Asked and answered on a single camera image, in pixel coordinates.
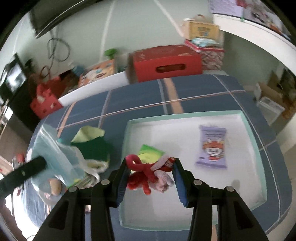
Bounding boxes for orange illustrated toy box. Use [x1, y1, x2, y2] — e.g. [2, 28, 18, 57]
[78, 59, 116, 88]

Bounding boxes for blue plaid bed sheet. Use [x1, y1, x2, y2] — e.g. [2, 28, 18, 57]
[21, 74, 291, 241]

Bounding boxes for red cardboard box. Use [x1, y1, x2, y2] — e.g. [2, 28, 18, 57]
[125, 44, 203, 83]

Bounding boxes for red patterned gift box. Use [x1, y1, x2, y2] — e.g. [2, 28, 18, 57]
[184, 40, 225, 70]

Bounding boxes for yellow gift box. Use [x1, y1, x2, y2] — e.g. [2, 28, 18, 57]
[181, 15, 219, 41]

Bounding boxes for black monitor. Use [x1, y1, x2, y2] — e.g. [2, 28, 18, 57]
[1, 53, 27, 103]

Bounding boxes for red felt handbag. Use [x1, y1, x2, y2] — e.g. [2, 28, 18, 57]
[30, 77, 66, 119]

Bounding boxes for beige round sponge puff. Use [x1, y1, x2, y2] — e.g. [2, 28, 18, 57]
[49, 179, 62, 196]

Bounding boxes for black cable on wall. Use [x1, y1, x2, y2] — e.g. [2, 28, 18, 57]
[47, 37, 71, 63]

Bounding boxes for purple cartoon tissue pack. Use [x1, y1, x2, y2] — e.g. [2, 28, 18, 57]
[196, 125, 227, 169]

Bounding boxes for white desk edge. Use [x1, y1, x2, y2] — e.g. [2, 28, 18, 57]
[213, 14, 296, 73]

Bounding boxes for light green cloth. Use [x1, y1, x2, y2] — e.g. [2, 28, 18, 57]
[71, 126, 105, 143]

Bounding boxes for light blue plastic bag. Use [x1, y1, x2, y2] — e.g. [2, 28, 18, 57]
[31, 124, 100, 192]

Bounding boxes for green wet wipes pack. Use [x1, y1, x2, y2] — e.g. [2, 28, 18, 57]
[127, 145, 165, 167]

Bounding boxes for white tray with mint rim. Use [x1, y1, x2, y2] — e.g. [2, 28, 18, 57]
[119, 110, 267, 232]

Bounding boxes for green yellow scouring sponge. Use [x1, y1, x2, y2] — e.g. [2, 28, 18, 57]
[71, 137, 111, 173]

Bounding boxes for white foam board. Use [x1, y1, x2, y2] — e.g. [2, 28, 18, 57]
[58, 72, 129, 106]

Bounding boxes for pink fuzzy scrunchie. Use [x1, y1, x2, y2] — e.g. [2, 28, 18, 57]
[148, 155, 175, 193]

